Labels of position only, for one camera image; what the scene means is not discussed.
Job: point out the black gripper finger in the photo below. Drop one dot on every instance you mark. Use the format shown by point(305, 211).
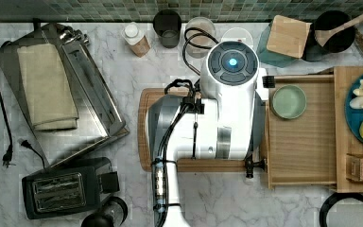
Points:
point(268, 81)
point(250, 165)

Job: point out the wooden drawer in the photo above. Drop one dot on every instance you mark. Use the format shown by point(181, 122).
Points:
point(302, 151)

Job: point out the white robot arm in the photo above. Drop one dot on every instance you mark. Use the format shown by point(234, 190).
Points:
point(222, 117)

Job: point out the wooden drawer cabinet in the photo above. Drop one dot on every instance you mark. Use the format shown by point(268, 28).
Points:
point(348, 147)

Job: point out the green ceramic bowl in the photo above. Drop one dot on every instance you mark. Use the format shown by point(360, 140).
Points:
point(288, 102)

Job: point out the teal jar wooden lid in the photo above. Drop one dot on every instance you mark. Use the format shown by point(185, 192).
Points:
point(283, 41)

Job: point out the white lidded container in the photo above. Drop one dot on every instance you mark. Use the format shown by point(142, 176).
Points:
point(238, 34)

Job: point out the wooden spoon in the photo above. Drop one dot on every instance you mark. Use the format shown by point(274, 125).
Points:
point(323, 36)

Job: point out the clear jar beige contents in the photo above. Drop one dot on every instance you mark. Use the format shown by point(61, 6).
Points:
point(201, 43)

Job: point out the black round object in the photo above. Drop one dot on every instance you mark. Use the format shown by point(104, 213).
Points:
point(331, 201)

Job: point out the teal plate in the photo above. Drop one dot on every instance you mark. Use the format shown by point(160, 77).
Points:
point(354, 118)

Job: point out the wooden cutting board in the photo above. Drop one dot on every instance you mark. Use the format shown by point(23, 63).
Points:
point(148, 97)

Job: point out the dark glass cup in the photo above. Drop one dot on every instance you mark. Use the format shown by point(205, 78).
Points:
point(167, 25)

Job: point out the white cap bottle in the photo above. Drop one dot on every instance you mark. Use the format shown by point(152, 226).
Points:
point(136, 39)

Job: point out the black grinder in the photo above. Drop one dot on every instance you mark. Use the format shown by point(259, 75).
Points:
point(113, 213)

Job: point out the stainless steel toaster oven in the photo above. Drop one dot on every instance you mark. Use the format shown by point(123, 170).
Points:
point(99, 120)

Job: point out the black toaster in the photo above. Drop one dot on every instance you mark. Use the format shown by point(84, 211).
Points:
point(81, 186)

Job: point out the beige folded towel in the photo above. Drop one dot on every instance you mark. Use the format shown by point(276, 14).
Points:
point(49, 99)

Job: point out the black power cord plug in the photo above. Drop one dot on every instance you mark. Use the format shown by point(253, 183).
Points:
point(7, 157)

